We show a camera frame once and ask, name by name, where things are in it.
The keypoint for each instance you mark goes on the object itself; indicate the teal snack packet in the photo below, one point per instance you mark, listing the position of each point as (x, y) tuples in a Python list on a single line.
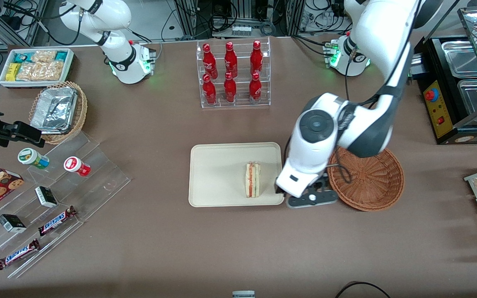
[(22, 57), (61, 56)]

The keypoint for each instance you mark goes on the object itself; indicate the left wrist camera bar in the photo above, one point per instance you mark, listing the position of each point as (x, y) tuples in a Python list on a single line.
[(321, 200)]

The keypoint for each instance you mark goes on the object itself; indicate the light wicker basket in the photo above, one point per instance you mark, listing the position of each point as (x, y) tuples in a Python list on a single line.
[(82, 111)]

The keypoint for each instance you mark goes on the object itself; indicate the clear bag of crackers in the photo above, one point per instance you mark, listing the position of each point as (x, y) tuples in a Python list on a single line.
[(53, 70), (44, 56), (28, 72)]

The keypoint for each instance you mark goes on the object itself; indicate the triangular sandwich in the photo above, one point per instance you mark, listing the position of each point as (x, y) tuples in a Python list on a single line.
[(253, 180)]

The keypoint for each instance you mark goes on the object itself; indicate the Snickers chocolate bar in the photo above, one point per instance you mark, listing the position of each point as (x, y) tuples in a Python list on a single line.
[(56, 221), (17, 254)]

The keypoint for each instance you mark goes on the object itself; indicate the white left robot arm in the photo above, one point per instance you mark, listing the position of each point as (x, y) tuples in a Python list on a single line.
[(371, 124)]

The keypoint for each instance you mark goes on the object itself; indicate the brown round wicker basket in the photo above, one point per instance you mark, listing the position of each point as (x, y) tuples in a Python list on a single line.
[(371, 182)]

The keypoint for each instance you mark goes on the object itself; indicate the yellow snack packet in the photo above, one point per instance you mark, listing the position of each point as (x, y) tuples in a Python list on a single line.
[(13, 72)]

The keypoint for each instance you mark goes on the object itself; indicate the black food warmer appliance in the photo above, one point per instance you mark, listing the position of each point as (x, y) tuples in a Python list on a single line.
[(439, 111)]

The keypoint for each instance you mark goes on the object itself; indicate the white power strip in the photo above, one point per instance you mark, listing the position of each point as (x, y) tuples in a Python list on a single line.
[(241, 30)]

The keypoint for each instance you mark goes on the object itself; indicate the small dark green box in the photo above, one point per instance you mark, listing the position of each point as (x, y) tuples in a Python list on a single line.
[(11, 223), (46, 196)]

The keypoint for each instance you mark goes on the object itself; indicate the cream rectangular tray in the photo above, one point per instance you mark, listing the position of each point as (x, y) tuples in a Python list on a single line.
[(218, 174)]

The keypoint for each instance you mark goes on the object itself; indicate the red lidded small jar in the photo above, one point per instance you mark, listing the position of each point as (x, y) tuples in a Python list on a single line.
[(73, 164)]

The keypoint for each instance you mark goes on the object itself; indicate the clear acrylic bottle rack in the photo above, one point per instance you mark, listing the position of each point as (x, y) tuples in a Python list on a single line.
[(240, 101)]

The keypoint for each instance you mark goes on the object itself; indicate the red cola bottle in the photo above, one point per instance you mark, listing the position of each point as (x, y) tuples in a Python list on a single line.
[(255, 87), (230, 58), (208, 58), (256, 56), (209, 89), (230, 87)]

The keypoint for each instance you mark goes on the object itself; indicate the small grey device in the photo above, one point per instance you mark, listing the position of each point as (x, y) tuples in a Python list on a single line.
[(243, 294)]

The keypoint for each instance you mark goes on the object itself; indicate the white plastic tub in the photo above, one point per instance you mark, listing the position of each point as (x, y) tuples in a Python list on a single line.
[(31, 84)]

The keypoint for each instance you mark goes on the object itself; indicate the clear acrylic stepped stand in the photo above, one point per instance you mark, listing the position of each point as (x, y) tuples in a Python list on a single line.
[(97, 178)]

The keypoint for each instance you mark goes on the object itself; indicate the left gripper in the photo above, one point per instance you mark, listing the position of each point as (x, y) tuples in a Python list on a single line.
[(278, 190)]

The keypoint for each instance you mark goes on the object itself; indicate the silver foil container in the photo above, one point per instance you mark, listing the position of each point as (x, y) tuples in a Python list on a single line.
[(54, 109)]

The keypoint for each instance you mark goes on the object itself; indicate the green lidded small jar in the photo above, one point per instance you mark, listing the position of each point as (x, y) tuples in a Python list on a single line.
[(29, 156)]

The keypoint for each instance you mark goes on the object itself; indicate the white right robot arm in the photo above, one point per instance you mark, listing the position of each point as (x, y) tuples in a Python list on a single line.
[(118, 45)]

